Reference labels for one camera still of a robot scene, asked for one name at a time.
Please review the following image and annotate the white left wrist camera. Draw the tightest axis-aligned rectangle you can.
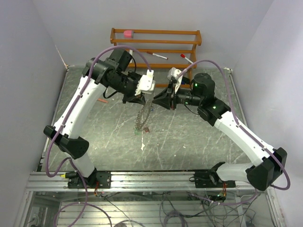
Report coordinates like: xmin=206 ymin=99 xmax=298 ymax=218
xmin=134 ymin=70 xmax=156 ymax=96

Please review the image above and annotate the pink eraser block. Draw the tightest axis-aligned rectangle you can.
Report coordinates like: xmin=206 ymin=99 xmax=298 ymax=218
xmin=123 ymin=30 xmax=134 ymax=39

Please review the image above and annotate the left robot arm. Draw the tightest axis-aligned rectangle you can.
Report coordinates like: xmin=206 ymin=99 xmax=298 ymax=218
xmin=45 ymin=45 xmax=153 ymax=188

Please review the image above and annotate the red capped white marker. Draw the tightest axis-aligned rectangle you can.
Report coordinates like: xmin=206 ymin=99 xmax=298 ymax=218
xmin=180 ymin=54 xmax=194 ymax=66

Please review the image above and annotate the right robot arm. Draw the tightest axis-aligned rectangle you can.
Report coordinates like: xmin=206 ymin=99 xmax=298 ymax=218
xmin=152 ymin=73 xmax=287 ymax=191

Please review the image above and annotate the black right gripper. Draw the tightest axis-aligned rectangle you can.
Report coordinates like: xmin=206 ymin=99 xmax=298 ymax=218
xmin=152 ymin=81 xmax=203 ymax=110

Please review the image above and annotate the green key tag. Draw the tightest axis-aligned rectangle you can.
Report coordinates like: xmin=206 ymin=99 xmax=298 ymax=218
xmin=134 ymin=128 xmax=140 ymax=135

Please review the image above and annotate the purple cable loop below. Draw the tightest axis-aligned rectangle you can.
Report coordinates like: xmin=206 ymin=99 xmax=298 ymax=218
xmin=53 ymin=182 xmax=112 ymax=227

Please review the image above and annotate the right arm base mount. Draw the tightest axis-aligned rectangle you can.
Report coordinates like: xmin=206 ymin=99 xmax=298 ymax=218
xmin=189 ymin=162 xmax=236 ymax=189

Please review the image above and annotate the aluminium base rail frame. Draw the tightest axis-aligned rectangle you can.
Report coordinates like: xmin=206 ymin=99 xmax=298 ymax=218
xmin=25 ymin=169 xmax=276 ymax=192

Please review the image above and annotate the blue stapler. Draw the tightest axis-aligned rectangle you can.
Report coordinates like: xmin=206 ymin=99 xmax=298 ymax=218
xmin=181 ymin=77 xmax=191 ymax=85

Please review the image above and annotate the wooden shelf rack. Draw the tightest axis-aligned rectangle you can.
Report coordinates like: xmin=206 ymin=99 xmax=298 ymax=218
xmin=110 ymin=27 xmax=202 ymax=88

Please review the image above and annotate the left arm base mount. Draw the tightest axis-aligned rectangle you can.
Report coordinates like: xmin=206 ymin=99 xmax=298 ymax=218
xmin=62 ymin=170 xmax=112 ymax=189

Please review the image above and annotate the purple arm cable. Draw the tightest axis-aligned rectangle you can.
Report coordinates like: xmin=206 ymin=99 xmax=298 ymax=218
xmin=177 ymin=59 xmax=291 ymax=191
xmin=45 ymin=45 xmax=152 ymax=178

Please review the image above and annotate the red white marker pen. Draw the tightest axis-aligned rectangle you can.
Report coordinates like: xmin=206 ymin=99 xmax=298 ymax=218
xmin=146 ymin=51 xmax=168 ymax=60

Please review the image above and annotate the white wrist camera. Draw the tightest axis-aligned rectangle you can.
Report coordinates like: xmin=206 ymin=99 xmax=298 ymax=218
xmin=134 ymin=70 xmax=156 ymax=96
xmin=167 ymin=67 xmax=183 ymax=93

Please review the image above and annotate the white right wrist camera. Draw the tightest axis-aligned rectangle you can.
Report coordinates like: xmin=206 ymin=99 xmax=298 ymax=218
xmin=167 ymin=67 xmax=183 ymax=93

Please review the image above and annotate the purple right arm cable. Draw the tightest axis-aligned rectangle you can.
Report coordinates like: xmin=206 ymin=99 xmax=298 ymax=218
xmin=177 ymin=59 xmax=291 ymax=191

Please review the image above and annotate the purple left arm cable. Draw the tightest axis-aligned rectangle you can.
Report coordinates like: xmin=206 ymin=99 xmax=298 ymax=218
xmin=45 ymin=45 xmax=152 ymax=178

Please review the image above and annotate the round metal keyring disc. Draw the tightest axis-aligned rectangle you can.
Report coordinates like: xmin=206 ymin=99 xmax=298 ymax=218
xmin=134 ymin=100 xmax=153 ymax=131

